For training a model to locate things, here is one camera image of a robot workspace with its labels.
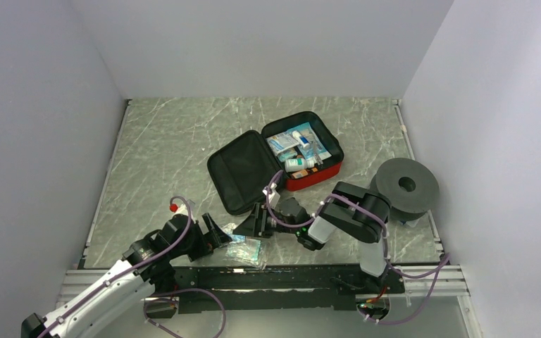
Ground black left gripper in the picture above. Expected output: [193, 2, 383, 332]
[170, 212, 231, 261]

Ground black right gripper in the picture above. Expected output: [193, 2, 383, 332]
[232, 203, 300, 239]

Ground adhesive bandages clear bag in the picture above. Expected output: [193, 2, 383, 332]
[225, 237, 266, 268]

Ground white bottle green label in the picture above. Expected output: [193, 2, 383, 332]
[285, 158, 316, 173]

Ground brown bottle orange cap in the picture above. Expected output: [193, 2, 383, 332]
[290, 168, 318, 180]

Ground teal header small items bag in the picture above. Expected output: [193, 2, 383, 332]
[277, 147, 299, 162]

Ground red medicine kit case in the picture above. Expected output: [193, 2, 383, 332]
[206, 111, 344, 215]

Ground white gauze dressing packet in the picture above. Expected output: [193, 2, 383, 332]
[266, 132, 299, 155]

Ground blue cotton swab packet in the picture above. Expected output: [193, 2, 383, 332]
[287, 123, 332, 161]

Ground alcohol wipes clear bag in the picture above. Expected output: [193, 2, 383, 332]
[221, 223, 246, 244]

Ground black handled scissors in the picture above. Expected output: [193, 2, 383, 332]
[311, 142, 323, 165]

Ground white bandage roll blue label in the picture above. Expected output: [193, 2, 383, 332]
[291, 130, 311, 149]

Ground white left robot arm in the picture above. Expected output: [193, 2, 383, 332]
[20, 213, 232, 337]

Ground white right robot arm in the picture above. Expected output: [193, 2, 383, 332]
[232, 182, 391, 292]

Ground grey filament spool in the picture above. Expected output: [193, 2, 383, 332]
[370, 158, 440, 222]

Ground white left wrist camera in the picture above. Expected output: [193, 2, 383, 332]
[169, 199, 197, 221]

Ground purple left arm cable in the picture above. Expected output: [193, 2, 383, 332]
[37, 194, 227, 338]

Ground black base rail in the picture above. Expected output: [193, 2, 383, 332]
[174, 264, 405, 314]

